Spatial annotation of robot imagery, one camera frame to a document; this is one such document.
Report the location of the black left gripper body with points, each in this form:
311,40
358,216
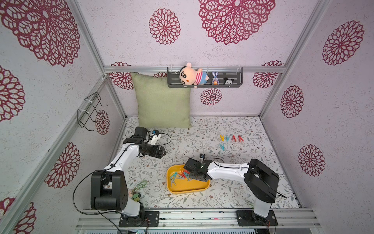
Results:
152,150

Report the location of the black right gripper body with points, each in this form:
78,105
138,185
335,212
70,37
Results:
193,168

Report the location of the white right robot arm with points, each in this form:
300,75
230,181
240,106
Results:
259,178

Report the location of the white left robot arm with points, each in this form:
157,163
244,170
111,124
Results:
109,191

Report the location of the yellow plastic storage box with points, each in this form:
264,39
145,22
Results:
183,185

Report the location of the grey clothespin bottom left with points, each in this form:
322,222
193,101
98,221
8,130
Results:
172,181

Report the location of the green cushion pillow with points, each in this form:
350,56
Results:
160,106

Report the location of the cartoon boy plush doll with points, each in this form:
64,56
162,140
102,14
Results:
190,76

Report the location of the small blue rabbit figure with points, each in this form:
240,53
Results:
215,80

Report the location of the black white mouse figure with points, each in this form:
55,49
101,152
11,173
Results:
228,81

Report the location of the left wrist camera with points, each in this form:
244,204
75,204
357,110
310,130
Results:
141,132

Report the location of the plush keychain with green ring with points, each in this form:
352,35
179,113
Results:
135,194

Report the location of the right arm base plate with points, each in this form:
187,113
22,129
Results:
248,218

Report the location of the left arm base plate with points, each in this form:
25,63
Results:
144,219

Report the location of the black wire wall rack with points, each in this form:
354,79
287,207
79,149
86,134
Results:
85,115

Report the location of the dark wall shelf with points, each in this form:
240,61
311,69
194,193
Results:
231,77

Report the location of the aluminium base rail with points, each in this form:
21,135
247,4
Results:
214,218

